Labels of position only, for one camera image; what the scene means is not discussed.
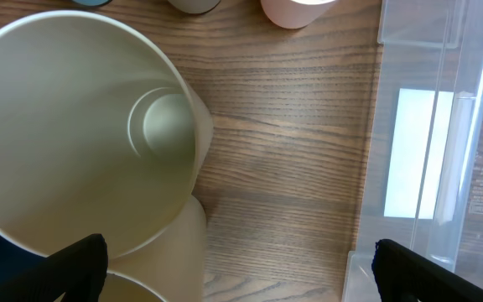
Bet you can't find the tall beige cup upper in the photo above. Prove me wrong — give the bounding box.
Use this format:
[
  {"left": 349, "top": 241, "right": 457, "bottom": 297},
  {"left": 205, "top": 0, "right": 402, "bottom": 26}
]
[{"left": 0, "top": 10, "right": 213, "bottom": 258}]

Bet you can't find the tall beige cup lower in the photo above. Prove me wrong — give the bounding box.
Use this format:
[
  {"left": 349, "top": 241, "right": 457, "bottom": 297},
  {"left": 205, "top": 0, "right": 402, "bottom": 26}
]
[{"left": 55, "top": 195, "right": 208, "bottom": 302}]

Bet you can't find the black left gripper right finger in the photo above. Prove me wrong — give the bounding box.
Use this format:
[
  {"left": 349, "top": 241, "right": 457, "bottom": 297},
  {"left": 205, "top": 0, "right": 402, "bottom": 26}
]
[{"left": 371, "top": 239, "right": 483, "bottom": 302}]

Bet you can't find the clear plastic storage bin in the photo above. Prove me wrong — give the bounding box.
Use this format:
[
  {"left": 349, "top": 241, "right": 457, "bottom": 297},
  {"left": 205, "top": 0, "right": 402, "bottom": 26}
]
[{"left": 342, "top": 0, "right": 483, "bottom": 301}]

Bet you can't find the small pink cup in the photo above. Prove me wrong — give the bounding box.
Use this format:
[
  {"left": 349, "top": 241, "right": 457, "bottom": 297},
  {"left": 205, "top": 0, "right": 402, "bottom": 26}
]
[{"left": 261, "top": 0, "right": 335, "bottom": 29}]

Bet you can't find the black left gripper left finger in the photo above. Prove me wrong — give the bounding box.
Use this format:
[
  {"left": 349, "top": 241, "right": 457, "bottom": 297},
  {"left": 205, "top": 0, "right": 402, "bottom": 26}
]
[{"left": 0, "top": 234, "right": 108, "bottom": 301}]

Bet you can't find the tall beige cup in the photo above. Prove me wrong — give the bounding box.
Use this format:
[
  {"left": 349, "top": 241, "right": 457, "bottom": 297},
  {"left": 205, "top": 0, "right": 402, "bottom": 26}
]
[
  {"left": 55, "top": 195, "right": 208, "bottom": 302},
  {"left": 0, "top": 10, "right": 213, "bottom": 258}
]

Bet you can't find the tall dark blue cup upper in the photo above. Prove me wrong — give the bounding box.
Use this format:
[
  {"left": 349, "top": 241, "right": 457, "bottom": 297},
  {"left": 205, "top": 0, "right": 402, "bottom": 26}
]
[{"left": 72, "top": 0, "right": 111, "bottom": 7}]

